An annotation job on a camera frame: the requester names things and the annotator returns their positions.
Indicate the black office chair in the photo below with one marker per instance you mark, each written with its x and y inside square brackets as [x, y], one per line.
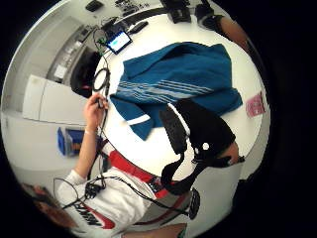
[82, 74]

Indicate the white cabinet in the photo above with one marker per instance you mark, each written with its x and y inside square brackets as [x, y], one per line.
[52, 99]

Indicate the blue storage crate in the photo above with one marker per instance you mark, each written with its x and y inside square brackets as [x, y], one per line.
[71, 140]

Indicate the blue striped jacket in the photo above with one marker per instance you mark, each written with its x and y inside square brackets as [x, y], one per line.
[178, 71]

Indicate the tablet with lit screen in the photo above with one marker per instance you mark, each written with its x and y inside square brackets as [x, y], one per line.
[119, 41]

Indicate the black remote control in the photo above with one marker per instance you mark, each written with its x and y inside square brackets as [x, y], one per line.
[138, 27]

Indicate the pink paper packet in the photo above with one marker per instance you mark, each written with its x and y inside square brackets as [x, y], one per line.
[255, 105]

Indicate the person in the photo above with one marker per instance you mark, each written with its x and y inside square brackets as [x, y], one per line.
[119, 201]

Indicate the black device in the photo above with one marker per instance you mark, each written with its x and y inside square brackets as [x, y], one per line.
[180, 11]

